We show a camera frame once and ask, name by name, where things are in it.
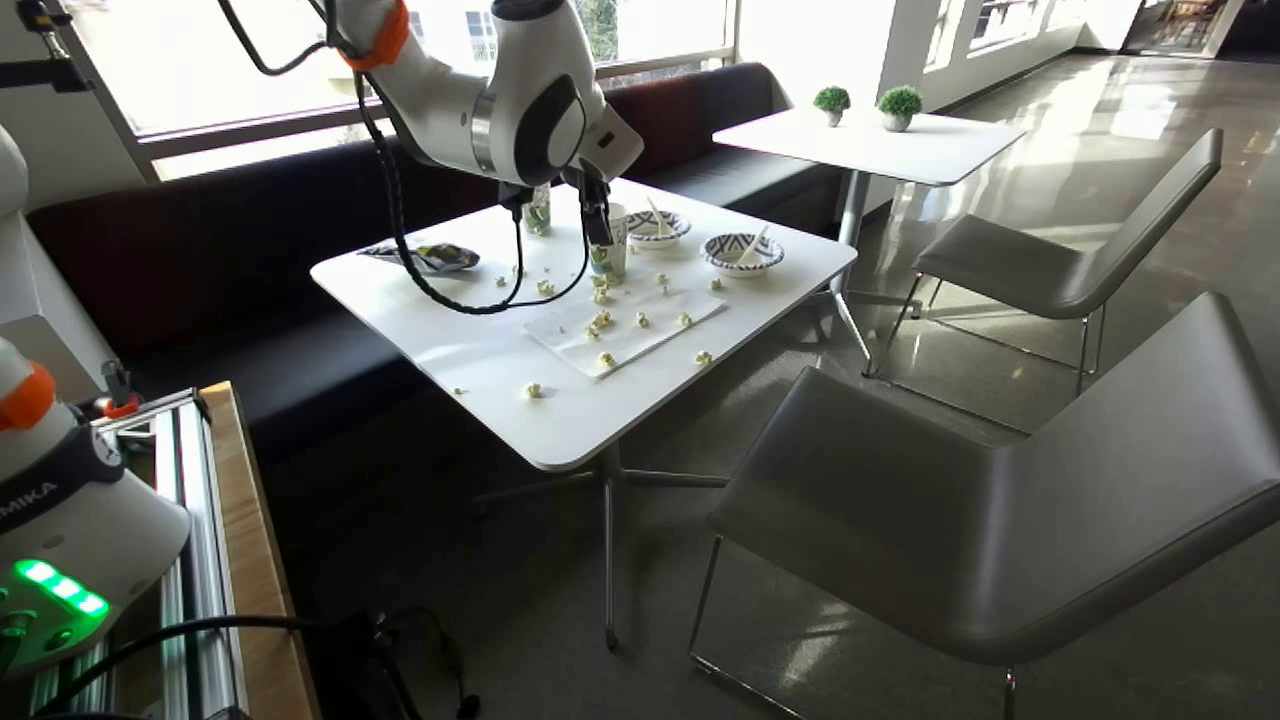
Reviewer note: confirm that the small green potted plant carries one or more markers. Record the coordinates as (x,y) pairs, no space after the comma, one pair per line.
(902,107)
(833,100)

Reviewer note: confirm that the grey bowl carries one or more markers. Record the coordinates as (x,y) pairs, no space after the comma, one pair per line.
(742,252)

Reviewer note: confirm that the wooden stand board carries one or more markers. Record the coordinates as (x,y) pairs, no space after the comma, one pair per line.
(261,563)

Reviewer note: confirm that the metal table pedestal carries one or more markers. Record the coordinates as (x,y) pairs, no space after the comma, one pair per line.
(608,563)

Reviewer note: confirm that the black Smartfood popcorn bag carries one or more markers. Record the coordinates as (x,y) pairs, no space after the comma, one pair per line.
(449,257)

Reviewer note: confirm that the black mounting bracket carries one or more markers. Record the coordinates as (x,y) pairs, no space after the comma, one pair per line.
(46,74)

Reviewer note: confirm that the black stand base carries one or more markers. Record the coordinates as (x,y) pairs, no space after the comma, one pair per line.
(385,665)

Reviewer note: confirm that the white side table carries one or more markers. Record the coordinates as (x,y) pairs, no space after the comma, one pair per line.
(882,145)

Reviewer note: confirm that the white square table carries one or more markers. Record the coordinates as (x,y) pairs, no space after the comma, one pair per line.
(160,252)

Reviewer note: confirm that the dark window frame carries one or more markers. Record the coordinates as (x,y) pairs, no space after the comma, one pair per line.
(681,63)

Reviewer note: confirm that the large grey lounge chair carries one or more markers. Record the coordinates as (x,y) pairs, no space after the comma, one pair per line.
(1015,507)

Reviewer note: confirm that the grey chair with metal legs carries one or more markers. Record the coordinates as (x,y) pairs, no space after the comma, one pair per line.
(1055,267)

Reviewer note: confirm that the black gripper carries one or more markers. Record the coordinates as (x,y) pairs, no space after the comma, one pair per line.
(594,195)

